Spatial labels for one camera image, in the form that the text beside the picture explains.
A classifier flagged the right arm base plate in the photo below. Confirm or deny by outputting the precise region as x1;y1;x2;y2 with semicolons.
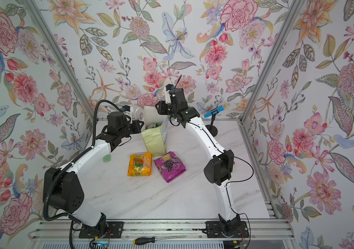
205;221;250;239

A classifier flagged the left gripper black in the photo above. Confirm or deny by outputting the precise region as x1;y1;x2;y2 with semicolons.
117;119;145;140

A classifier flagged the black yellow screwdriver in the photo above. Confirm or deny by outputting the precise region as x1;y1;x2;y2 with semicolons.
133;235;186;245

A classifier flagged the paper bag white green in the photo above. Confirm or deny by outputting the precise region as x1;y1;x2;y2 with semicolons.
134;106;168;157

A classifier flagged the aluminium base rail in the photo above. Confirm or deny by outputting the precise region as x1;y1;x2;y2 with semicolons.
28;218;294;241

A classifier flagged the purple magenta snack bag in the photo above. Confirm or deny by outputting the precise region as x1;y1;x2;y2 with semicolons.
154;151;186;183

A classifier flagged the small green block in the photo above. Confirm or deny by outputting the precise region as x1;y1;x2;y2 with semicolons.
103;154;111;162

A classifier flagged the yellow orange snack bag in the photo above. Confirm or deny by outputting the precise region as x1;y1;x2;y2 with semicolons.
127;152;152;177

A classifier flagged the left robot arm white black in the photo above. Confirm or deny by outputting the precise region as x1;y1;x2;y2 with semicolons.
43;105;144;240

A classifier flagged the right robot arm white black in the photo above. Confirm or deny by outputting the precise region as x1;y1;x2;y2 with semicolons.
155;85;250;240

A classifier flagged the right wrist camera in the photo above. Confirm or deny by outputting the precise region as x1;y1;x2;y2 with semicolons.
165;84;176;105

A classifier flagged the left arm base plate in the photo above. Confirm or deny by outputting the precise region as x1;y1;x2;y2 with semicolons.
78;221;125;239

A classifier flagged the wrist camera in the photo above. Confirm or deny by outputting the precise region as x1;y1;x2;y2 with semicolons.
165;84;176;105
121;105;131;114

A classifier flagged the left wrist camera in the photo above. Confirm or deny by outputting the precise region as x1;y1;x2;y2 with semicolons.
121;105;131;114

